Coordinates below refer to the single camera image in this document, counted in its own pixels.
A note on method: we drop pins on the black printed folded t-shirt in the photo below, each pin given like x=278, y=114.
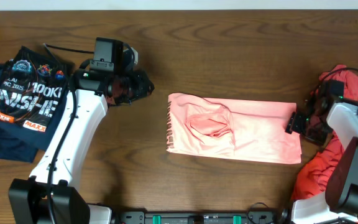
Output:
x=31, y=86

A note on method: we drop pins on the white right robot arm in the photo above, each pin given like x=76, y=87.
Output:
x=339, y=202

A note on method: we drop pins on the navy blue folded t-shirt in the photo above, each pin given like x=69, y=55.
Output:
x=21, y=144

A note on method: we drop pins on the red crumpled t-shirt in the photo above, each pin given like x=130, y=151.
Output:
x=314, y=176

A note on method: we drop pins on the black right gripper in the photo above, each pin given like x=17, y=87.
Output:
x=293, y=124

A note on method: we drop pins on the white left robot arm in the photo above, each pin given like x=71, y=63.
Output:
x=50, y=193

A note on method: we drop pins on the pink t-shirt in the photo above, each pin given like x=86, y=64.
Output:
x=231, y=129

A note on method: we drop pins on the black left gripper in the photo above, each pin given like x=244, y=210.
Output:
x=141, y=89

